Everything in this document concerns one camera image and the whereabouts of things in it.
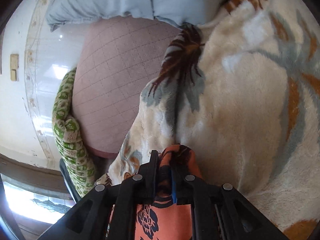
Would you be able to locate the orange black floral garment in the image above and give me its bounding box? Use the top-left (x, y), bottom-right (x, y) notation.
top-left (135, 144), bottom-right (201, 239)

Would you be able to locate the blue grey cloth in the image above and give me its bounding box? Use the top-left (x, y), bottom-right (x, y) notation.
top-left (59, 159), bottom-right (81, 203)

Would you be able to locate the green white patterned pillow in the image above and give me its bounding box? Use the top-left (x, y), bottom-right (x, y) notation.
top-left (52, 68), bottom-right (96, 197)

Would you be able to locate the cream leaf pattern fleece blanket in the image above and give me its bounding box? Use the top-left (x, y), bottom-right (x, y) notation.
top-left (107, 0), bottom-right (319, 239)

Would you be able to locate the pink quilted mattress cover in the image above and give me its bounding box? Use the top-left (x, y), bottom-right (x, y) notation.
top-left (72, 17), bottom-right (179, 159)

